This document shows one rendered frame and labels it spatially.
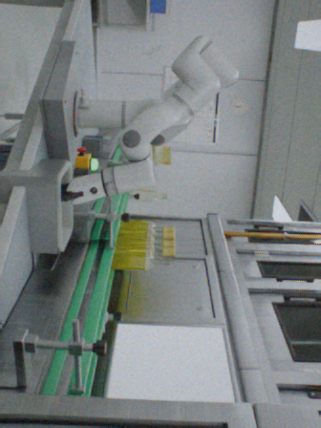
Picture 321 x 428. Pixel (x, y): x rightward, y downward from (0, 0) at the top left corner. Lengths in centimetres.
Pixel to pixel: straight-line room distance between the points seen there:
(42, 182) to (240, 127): 645
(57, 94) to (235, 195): 664
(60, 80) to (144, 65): 595
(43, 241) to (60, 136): 33
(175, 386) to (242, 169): 666
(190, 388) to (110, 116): 88
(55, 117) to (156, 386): 79
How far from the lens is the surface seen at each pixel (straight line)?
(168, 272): 172
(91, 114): 156
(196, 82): 128
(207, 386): 123
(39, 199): 125
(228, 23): 737
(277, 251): 204
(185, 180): 768
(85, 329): 113
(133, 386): 122
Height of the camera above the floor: 109
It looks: 1 degrees up
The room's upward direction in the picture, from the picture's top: 93 degrees clockwise
